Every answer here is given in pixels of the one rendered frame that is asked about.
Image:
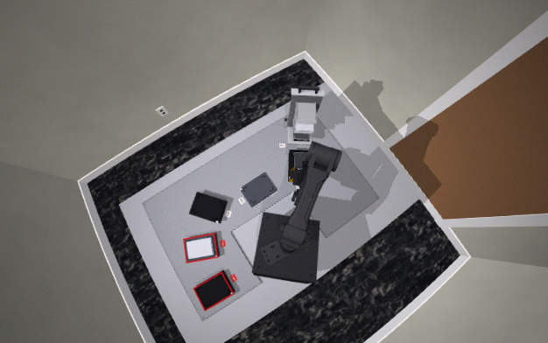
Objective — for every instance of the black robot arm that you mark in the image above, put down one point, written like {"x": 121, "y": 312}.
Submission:
{"x": 295, "y": 235}

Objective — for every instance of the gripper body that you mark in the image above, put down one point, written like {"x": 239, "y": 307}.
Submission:
{"x": 294, "y": 176}

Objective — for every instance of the white microplate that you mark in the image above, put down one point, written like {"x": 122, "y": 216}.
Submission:
{"x": 200, "y": 248}

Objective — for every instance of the dark grey shelf rack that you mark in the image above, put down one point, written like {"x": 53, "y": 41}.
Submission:
{"x": 303, "y": 109}

